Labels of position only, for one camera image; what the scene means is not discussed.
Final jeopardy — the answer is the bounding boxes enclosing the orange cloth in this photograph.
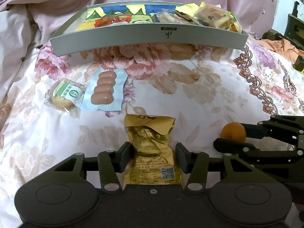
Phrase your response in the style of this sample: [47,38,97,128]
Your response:
[258,38,304,63]

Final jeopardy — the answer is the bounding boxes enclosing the pale pink quilt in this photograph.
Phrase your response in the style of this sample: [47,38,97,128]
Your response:
[0,12,57,133]

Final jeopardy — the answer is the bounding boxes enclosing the light blue sausage packet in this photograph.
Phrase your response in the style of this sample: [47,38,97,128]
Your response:
[79,68,127,112]

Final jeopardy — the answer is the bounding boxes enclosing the grey cardboard tray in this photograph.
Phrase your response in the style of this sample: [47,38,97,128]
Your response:
[49,1,249,56]

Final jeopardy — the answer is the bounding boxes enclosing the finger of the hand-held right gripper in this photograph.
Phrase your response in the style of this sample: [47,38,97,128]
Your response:
[239,115,304,146]
[213,137,304,171]

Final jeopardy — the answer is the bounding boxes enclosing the clear sponge cake packet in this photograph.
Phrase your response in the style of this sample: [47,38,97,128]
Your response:
[195,5,234,30]

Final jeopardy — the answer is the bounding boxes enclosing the orange fruit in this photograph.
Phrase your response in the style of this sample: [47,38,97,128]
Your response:
[220,122,247,143]

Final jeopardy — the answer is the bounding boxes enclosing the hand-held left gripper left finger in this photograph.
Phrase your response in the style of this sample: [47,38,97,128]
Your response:
[45,142,132,193]

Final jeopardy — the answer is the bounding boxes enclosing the yellow snack packet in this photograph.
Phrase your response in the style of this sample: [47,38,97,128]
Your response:
[123,114,184,186]

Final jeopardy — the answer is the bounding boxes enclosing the dark brown object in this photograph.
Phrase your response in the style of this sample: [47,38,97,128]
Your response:
[262,29,285,41]

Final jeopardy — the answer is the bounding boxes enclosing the orange red snack packet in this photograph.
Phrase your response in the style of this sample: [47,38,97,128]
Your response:
[94,14,133,27]

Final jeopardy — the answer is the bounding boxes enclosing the dark object with yellow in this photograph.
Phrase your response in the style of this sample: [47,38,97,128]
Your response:
[293,57,304,73]

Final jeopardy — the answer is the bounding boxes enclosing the green label cake packet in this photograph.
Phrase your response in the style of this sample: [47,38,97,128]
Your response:
[46,78,85,111]

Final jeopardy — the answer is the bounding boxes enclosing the dark furniture frame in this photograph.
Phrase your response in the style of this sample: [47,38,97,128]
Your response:
[285,1,304,45]

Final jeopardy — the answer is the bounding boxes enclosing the yellow wrapper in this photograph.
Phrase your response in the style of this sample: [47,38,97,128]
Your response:
[177,2,222,13]

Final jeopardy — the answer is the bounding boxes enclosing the clear cracker packet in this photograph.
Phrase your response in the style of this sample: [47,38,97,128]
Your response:
[155,9,190,24]

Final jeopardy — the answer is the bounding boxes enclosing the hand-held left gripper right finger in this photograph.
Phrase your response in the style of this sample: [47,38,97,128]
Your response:
[175,142,256,193]

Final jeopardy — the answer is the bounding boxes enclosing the floral bedsheet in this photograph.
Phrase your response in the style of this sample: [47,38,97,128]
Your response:
[0,36,304,219]

